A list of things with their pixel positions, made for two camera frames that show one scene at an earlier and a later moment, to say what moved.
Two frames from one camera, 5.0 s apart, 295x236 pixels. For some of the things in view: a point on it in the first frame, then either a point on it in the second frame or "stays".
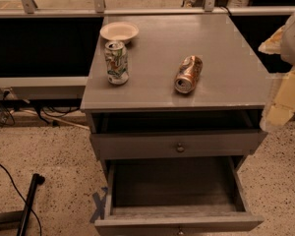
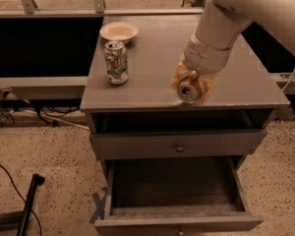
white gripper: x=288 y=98 to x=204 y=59
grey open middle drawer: x=177 y=196 stays
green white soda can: x=116 y=59 stays
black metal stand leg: x=16 y=220 stays
